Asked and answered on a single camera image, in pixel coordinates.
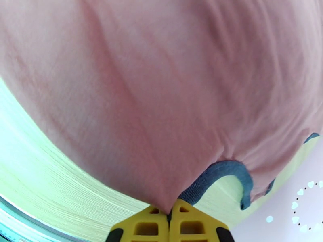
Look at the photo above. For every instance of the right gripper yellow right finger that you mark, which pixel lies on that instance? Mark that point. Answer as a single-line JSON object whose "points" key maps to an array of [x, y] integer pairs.
{"points": [[191, 228]]}

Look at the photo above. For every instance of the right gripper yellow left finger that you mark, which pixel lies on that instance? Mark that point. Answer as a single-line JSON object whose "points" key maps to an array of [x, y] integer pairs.
{"points": [[143, 228]]}

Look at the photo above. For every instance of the red tank top grey trim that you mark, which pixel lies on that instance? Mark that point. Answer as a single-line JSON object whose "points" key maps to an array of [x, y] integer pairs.
{"points": [[151, 97]]}

